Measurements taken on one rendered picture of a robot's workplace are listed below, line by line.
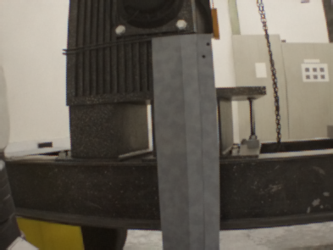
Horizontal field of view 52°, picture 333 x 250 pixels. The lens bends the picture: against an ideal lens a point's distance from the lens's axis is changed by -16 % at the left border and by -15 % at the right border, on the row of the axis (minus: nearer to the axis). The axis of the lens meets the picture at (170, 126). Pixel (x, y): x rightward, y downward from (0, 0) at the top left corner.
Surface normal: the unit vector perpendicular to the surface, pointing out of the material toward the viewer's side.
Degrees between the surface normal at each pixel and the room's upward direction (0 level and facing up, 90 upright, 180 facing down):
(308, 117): 90
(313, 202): 90
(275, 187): 90
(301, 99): 90
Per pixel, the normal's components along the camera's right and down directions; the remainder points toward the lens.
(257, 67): -0.24, 0.02
